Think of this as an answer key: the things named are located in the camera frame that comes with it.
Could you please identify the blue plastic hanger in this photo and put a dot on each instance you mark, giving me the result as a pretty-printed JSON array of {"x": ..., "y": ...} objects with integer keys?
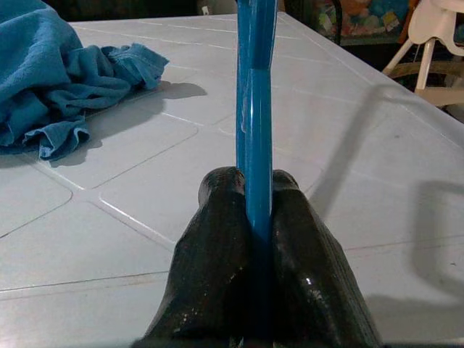
[{"x": 253, "y": 127}]

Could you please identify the shelf with colourful toys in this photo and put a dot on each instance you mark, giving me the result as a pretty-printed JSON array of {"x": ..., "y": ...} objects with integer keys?
[{"x": 362, "y": 18}]

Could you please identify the light blue folding table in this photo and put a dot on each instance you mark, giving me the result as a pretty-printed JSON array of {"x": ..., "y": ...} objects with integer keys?
[{"x": 137, "y": 188}]

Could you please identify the black television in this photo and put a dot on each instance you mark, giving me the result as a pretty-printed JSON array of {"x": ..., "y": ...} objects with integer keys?
[{"x": 127, "y": 9}]

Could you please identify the blue shirt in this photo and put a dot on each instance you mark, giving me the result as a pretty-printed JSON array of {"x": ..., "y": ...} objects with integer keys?
[{"x": 43, "y": 79}]

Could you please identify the white baby highchair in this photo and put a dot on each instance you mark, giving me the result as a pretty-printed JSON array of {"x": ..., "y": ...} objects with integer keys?
[{"x": 426, "y": 54}]

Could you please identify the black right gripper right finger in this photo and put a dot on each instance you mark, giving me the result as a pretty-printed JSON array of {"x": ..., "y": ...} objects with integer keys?
[{"x": 308, "y": 282}]

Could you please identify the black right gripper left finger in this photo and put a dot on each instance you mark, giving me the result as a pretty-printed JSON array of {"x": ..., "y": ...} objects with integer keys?
[{"x": 214, "y": 272}]

